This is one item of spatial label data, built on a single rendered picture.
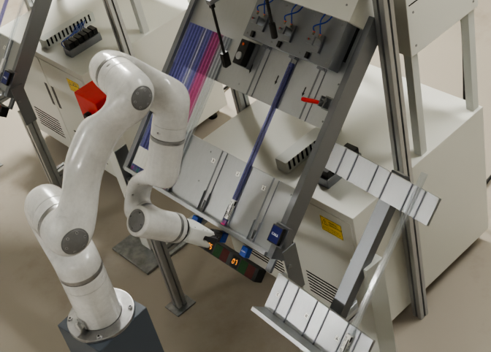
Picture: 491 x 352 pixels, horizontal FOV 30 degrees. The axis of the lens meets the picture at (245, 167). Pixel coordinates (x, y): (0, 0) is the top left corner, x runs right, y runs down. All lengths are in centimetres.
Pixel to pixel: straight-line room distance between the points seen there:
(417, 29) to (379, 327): 84
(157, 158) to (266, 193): 39
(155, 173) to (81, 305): 40
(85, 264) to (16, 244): 169
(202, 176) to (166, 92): 56
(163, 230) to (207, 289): 110
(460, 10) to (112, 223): 183
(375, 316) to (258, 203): 47
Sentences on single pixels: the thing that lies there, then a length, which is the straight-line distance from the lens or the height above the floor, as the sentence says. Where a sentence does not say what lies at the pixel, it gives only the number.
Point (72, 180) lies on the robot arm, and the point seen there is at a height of 118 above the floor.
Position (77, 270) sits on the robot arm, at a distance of 237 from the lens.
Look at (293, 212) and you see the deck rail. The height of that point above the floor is 81.
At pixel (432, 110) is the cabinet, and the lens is 311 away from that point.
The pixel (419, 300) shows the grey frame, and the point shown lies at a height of 10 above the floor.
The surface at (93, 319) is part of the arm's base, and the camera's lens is 250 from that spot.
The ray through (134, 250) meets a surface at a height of 1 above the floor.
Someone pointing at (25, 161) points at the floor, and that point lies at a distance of 450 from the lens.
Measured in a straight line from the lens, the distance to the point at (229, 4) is 286.
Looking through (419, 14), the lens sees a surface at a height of 112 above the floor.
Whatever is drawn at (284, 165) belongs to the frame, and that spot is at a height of 65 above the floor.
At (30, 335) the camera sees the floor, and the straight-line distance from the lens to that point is 364.
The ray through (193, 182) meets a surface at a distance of 278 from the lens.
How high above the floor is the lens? 250
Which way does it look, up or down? 39 degrees down
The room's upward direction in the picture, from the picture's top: 15 degrees counter-clockwise
